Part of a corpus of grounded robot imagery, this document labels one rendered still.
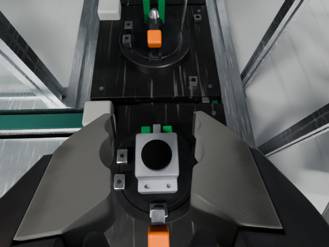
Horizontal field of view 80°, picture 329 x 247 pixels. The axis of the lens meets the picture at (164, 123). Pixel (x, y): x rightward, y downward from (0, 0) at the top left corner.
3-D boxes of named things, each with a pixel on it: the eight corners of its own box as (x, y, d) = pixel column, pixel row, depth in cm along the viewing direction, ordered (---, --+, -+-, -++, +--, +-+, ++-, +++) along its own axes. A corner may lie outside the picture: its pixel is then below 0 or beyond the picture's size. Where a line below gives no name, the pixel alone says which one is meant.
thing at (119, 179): (126, 189, 28) (124, 188, 26) (115, 190, 28) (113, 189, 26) (127, 175, 28) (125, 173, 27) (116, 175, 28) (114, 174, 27)
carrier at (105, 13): (219, 100, 38) (244, 54, 26) (92, 103, 37) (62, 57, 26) (204, 12, 47) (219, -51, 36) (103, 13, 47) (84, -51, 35)
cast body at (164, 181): (176, 193, 24) (181, 187, 18) (140, 194, 24) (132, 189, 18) (173, 129, 27) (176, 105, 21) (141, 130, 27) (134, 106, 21)
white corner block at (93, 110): (115, 133, 35) (109, 124, 31) (89, 134, 35) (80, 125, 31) (116, 109, 37) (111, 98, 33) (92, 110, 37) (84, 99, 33)
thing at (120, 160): (128, 164, 29) (127, 162, 28) (118, 164, 29) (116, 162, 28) (129, 151, 30) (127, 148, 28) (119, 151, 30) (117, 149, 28)
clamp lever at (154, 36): (160, 61, 36) (161, 42, 28) (150, 61, 36) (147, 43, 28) (160, 40, 36) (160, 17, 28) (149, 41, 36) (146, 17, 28)
